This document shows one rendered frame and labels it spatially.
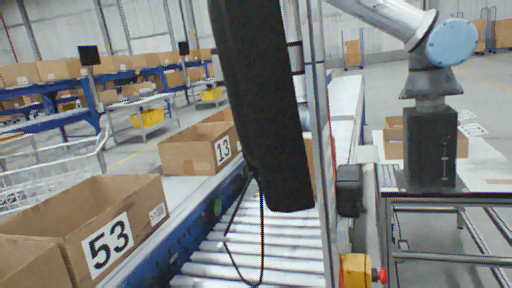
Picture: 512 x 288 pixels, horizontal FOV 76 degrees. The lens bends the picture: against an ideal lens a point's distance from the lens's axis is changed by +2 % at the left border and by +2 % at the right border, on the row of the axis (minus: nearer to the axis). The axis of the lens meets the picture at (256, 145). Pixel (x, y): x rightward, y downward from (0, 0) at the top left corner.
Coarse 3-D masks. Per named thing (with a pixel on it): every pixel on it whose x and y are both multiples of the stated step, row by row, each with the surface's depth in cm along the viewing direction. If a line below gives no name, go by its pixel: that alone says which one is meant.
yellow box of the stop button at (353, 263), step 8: (344, 256) 83; (352, 256) 83; (360, 256) 82; (368, 256) 82; (344, 264) 80; (352, 264) 80; (360, 264) 79; (368, 264) 79; (344, 272) 79; (352, 272) 78; (360, 272) 77; (368, 272) 77; (376, 272) 79; (344, 280) 79; (352, 280) 79; (360, 280) 78; (368, 280) 77; (376, 280) 79
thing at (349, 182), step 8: (344, 168) 83; (352, 168) 82; (360, 168) 83; (344, 176) 79; (352, 176) 78; (360, 176) 79; (336, 184) 78; (344, 184) 77; (352, 184) 76; (360, 184) 76; (336, 192) 78; (344, 192) 77; (352, 192) 76; (360, 192) 76; (344, 200) 78; (352, 200) 78; (352, 208) 80; (344, 216) 81; (352, 216) 80
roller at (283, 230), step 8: (216, 224) 134; (224, 224) 133; (232, 224) 132; (240, 224) 131; (248, 224) 130; (240, 232) 129; (248, 232) 128; (256, 232) 127; (272, 232) 124; (280, 232) 123; (288, 232) 122; (296, 232) 121; (304, 232) 120; (312, 232) 120; (320, 232) 119
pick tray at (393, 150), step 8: (392, 128) 196; (400, 128) 194; (384, 136) 183; (392, 136) 197; (400, 136) 196; (464, 136) 167; (384, 144) 180; (392, 144) 172; (400, 144) 170; (464, 144) 161; (392, 152) 173; (400, 152) 172; (464, 152) 162
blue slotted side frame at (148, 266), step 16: (240, 176) 170; (224, 192) 151; (240, 192) 169; (208, 208) 136; (224, 208) 150; (192, 224) 124; (208, 224) 135; (176, 240) 113; (192, 240) 123; (160, 256) 105; (176, 256) 113; (144, 272) 93; (160, 272) 105; (176, 272) 113
